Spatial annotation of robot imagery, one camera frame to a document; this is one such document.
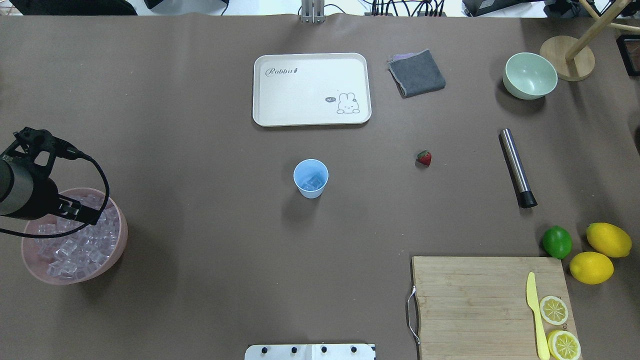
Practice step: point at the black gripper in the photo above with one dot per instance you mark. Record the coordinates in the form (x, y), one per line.
(40, 197)

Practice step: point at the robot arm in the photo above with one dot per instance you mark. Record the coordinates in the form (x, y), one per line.
(24, 197)

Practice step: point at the pink bowl of ice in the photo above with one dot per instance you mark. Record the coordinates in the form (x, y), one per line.
(80, 256)

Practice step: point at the light blue cup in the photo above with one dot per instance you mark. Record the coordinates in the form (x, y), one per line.
(311, 177)

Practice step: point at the wooden cup tree stand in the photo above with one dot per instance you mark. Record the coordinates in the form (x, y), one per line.
(571, 57)

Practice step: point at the cream rabbit tray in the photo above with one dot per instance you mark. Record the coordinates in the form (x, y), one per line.
(311, 90)

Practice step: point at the red strawberry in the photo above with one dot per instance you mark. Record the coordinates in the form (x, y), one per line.
(424, 158)

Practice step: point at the grey folded cloth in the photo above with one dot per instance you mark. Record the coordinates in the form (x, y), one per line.
(416, 73)

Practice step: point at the wooden cutting board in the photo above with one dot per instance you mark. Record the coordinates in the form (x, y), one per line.
(475, 307)

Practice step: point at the steel muddler black tip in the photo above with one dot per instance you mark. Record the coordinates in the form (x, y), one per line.
(524, 194)

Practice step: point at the yellow plastic knife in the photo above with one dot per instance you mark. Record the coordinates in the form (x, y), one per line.
(541, 345)

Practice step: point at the mint green bowl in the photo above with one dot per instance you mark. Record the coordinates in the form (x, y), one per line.
(529, 76)

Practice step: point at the green lime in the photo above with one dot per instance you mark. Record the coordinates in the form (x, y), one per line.
(557, 242)

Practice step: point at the lemon slice upper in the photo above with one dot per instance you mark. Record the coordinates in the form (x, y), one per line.
(554, 310)

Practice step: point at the lemon slice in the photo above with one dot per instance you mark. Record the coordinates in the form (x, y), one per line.
(564, 345)
(554, 310)

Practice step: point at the lemon slice lower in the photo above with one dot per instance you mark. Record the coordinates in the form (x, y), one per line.
(564, 345)

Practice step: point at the yellow lemon lower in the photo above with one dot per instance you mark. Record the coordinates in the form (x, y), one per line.
(591, 267)

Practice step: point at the yellow lemon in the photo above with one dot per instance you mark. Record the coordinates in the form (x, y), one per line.
(591, 267)
(609, 239)

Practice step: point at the yellow lemon upper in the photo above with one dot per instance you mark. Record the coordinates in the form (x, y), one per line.
(609, 239)

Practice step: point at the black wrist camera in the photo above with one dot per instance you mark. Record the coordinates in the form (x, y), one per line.
(29, 143)

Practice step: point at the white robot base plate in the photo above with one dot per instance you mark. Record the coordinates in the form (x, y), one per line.
(318, 351)

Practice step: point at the aluminium frame post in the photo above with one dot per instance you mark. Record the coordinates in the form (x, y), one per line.
(312, 12)

